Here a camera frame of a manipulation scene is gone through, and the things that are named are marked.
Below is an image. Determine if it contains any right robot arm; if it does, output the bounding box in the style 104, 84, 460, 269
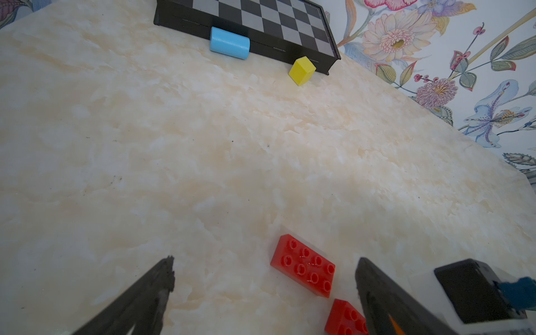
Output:
408, 259, 535, 334

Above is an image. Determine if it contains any red lego brick lower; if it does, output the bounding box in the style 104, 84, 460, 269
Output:
270, 234, 336, 298

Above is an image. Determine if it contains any black grey chessboard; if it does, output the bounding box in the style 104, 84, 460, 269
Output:
154, 0, 341, 75

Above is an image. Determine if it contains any yellow cube block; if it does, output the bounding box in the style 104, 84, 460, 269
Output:
288, 57, 316, 86

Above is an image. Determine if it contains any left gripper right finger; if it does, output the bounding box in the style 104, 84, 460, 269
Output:
355, 257, 456, 334

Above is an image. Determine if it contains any small orange lego brick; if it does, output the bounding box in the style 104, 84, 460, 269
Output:
389, 316, 406, 335

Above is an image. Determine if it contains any light blue cylinder block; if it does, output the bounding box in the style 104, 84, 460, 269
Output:
209, 27, 251, 60

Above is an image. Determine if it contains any red lego brick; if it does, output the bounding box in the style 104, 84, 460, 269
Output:
270, 234, 336, 298
325, 299, 369, 335

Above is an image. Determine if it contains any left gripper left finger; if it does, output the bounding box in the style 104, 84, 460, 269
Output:
75, 256, 175, 334

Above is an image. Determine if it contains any red lego brick left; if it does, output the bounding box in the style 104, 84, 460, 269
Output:
325, 299, 369, 335

